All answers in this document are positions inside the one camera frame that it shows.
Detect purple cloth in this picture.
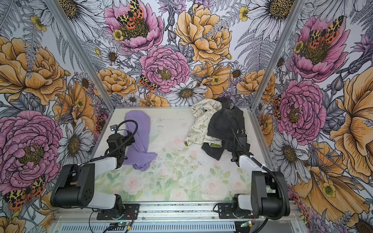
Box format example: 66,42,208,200
123,110,157,171

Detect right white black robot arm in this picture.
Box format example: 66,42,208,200
227,132,290,220

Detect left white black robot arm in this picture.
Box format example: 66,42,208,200
50,120,138,218

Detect black cloth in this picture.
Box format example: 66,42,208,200
202,97,246,160

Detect cream patterned cloth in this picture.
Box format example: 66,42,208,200
184,99,222,148

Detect left black corrugated cable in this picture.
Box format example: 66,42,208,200
87,119,139,164

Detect black corrugated cable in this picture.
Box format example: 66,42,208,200
228,116,289,220
87,119,139,164

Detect right black corrugated cable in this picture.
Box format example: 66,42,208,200
228,116,289,220

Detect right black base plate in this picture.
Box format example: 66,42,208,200
213,203,254,219

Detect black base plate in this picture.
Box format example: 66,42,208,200
213,203,254,219
96,203,140,220

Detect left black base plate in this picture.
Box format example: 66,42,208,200
96,203,140,220

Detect aluminium front rail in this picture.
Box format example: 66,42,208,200
53,200,302,223

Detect white vented cable duct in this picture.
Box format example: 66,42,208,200
55,221,236,233

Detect left aluminium corner post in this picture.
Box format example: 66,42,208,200
46,1,115,113

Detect aluminium corner post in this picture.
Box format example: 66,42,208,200
46,1,115,113
250,0,306,111

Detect right aluminium corner post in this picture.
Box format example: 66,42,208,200
250,0,306,111

